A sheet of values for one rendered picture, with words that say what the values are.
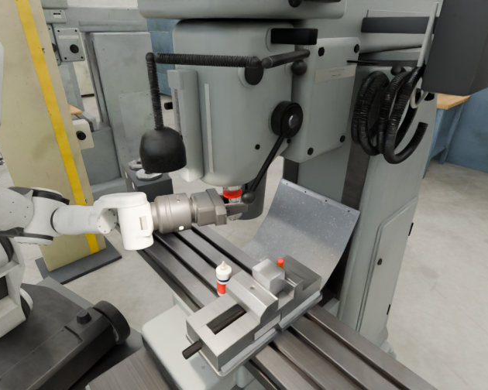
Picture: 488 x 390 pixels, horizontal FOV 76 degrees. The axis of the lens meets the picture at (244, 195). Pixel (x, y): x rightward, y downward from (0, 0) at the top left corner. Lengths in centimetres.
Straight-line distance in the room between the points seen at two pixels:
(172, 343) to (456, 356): 171
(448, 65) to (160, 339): 91
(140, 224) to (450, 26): 67
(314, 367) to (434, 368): 144
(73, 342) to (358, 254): 107
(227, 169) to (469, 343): 200
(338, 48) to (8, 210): 76
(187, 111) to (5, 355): 120
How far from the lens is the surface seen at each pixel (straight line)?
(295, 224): 110
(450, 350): 229
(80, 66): 903
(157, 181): 109
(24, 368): 143
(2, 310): 142
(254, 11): 55
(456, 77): 65
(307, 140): 71
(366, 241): 107
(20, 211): 83
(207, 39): 57
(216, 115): 58
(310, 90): 68
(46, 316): 159
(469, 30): 65
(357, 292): 121
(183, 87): 58
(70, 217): 83
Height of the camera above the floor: 162
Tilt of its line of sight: 29 degrees down
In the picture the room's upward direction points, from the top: straight up
